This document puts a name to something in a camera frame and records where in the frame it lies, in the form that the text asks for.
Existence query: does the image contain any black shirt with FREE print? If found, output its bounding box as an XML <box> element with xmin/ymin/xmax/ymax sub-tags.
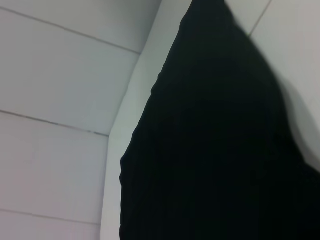
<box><xmin>119</xmin><ymin>0</ymin><xmax>320</xmax><ymax>240</ymax></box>

